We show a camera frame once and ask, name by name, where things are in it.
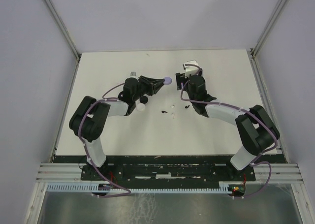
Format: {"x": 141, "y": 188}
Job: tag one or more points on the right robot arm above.
{"x": 256, "y": 129}

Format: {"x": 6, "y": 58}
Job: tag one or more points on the purple earbud charging case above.
{"x": 167, "y": 80}

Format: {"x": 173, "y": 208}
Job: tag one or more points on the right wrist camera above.
{"x": 191, "y": 68}

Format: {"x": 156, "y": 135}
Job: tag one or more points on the aluminium frame post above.
{"x": 275, "y": 15}
{"x": 62, "y": 27}

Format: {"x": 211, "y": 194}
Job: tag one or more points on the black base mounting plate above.
{"x": 144, "y": 172}

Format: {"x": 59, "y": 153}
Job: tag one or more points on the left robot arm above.
{"x": 89, "y": 119}

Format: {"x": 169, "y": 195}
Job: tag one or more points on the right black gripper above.
{"x": 180, "y": 78}

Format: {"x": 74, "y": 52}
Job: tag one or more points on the right aluminium frame post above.
{"x": 275, "y": 15}

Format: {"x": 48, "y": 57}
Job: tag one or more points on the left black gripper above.
{"x": 153, "y": 85}

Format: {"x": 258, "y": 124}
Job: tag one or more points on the black earbud charging case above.
{"x": 143, "y": 99}

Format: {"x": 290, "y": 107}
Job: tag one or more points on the white earbud charging case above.
{"x": 141, "y": 107}

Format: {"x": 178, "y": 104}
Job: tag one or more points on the left aluminium frame post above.
{"x": 62, "y": 27}

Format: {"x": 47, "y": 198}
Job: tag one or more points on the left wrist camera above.
{"x": 133, "y": 74}

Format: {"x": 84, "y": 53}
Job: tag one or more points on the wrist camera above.
{"x": 191, "y": 68}
{"x": 133, "y": 74}

